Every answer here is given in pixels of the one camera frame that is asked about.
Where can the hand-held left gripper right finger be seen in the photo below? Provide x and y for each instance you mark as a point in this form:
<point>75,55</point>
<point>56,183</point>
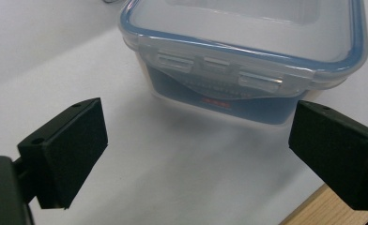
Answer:
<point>338,150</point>

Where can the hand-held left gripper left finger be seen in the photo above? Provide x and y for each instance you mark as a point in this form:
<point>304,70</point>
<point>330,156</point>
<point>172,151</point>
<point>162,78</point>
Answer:
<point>66,150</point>

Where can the clear plastic food container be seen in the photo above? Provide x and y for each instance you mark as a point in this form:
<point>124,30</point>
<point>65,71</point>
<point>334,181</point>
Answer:
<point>260,111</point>

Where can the clear lid with blue seal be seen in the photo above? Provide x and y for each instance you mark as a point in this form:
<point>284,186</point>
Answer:
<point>235,28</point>

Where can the wooden table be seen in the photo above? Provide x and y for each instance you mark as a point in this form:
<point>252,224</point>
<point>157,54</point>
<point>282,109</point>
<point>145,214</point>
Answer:
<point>323,209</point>

